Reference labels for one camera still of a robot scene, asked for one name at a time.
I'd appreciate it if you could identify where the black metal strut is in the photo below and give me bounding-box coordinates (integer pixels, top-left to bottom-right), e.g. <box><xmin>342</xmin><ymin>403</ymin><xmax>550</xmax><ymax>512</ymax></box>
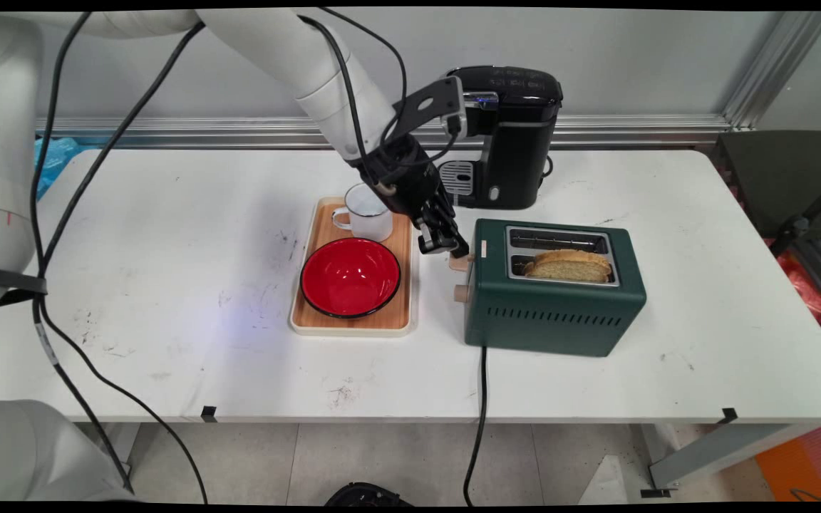
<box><xmin>767</xmin><ymin>171</ymin><xmax>821</xmax><ymax>259</ymax></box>

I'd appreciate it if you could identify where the grey table leg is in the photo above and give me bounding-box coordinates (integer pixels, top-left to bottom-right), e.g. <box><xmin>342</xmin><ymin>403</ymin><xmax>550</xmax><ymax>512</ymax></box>
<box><xmin>637</xmin><ymin>423</ymin><xmax>821</xmax><ymax>494</ymax></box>

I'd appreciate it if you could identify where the round black floor object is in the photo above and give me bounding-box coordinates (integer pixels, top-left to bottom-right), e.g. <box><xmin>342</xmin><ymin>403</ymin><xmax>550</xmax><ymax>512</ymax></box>
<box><xmin>324</xmin><ymin>482</ymin><xmax>415</xmax><ymax>508</ymax></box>

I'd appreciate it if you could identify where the black toaster power cable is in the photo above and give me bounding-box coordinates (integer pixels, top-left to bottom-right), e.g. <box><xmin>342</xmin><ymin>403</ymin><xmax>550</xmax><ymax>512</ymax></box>
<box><xmin>463</xmin><ymin>346</ymin><xmax>490</xmax><ymax>507</ymax></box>

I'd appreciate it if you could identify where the black silver wrist camera bracket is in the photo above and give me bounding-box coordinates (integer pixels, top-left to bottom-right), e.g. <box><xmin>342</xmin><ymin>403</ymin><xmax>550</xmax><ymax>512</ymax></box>
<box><xmin>388</xmin><ymin>75</ymin><xmax>469</xmax><ymax>141</ymax></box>

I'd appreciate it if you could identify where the black coffee machine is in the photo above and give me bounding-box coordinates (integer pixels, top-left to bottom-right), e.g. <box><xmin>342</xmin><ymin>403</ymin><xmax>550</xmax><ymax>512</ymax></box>
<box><xmin>437</xmin><ymin>66</ymin><xmax>565</xmax><ymax>212</ymax></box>

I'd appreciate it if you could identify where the black cable strap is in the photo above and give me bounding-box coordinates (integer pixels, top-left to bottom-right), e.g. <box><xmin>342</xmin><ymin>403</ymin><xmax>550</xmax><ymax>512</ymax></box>
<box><xmin>0</xmin><ymin>266</ymin><xmax>49</xmax><ymax>309</ymax></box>

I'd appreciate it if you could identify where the white enamel mug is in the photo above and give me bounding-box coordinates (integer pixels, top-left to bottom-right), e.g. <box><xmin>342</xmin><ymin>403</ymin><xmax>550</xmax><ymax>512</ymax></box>
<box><xmin>331</xmin><ymin>182</ymin><xmax>395</xmax><ymax>244</ymax></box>

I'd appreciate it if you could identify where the green toaster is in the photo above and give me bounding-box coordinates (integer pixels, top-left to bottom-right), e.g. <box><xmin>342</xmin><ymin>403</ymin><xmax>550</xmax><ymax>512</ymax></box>
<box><xmin>464</xmin><ymin>218</ymin><xmax>648</xmax><ymax>358</ymax></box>

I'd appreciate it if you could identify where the red bowl with black rim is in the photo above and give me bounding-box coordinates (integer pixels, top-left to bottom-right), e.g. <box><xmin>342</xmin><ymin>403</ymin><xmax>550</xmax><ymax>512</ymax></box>
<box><xmin>300</xmin><ymin>237</ymin><xmax>403</xmax><ymax>319</ymax></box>

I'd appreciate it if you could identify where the wooden tray with cream rim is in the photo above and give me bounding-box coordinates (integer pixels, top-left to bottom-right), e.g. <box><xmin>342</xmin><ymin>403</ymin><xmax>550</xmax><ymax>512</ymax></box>
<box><xmin>290</xmin><ymin>196</ymin><xmax>420</xmax><ymax>337</ymax></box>

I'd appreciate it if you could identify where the toasted bread slice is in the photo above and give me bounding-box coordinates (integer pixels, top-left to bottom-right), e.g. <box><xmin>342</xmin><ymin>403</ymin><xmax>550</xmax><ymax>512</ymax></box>
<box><xmin>522</xmin><ymin>249</ymin><xmax>614</xmax><ymax>284</ymax></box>

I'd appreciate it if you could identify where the horizontal aluminium rail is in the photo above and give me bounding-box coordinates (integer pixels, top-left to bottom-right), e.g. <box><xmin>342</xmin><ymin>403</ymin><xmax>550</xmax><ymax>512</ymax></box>
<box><xmin>35</xmin><ymin>114</ymin><xmax>733</xmax><ymax>151</ymax></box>

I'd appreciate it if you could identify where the orange floor mat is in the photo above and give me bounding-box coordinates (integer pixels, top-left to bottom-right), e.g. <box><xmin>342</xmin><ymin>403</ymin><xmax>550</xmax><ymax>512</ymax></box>
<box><xmin>755</xmin><ymin>425</ymin><xmax>821</xmax><ymax>502</ymax></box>

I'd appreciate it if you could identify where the blue patterned cloth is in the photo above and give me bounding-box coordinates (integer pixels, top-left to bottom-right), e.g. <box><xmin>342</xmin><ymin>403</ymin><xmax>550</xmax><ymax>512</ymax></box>
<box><xmin>34</xmin><ymin>136</ymin><xmax>88</xmax><ymax>202</ymax></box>

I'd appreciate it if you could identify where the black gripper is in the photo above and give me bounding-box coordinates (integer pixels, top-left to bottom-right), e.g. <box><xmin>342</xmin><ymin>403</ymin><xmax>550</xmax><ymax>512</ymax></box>
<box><xmin>361</xmin><ymin>135</ymin><xmax>470</xmax><ymax>259</ymax></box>

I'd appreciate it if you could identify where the slanted aluminium post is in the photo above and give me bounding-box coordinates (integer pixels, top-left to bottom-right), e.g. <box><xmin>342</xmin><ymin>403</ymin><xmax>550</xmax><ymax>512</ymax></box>
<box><xmin>721</xmin><ymin>11</ymin><xmax>821</xmax><ymax>133</ymax></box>

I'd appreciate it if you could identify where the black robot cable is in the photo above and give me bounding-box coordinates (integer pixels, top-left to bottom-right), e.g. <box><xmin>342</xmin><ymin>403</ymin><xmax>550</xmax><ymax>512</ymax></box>
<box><xmin>30</xmin><ymin>14</ymin><xmax>391</xmax><ymax>494</ymax></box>
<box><xmin>29</xmin><ymin>9</ymin><xmax>409</xmax><ymax>504</ymax></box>

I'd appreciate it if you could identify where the red plastic bag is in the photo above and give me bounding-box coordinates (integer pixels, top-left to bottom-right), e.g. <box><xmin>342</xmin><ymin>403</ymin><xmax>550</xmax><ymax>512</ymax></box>
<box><xmin>776</xmin><ymin>249</ymin><xmax>821</xmax><ymax>337</ymax></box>

